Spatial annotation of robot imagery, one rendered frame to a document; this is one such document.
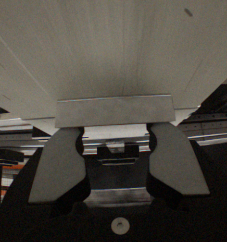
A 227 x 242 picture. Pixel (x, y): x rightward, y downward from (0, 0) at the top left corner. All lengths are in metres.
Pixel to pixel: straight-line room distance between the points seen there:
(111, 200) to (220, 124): 0.48
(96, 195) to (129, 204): 0.05
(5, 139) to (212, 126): 0.77
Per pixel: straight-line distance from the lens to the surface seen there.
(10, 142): 0.63
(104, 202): 0.23
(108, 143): 0.26
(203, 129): 0.55
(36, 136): 0.25
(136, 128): 0.18
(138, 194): 0.23
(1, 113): 0.31
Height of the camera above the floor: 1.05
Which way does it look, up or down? 19 degrees down
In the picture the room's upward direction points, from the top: 177 degrees clockwise
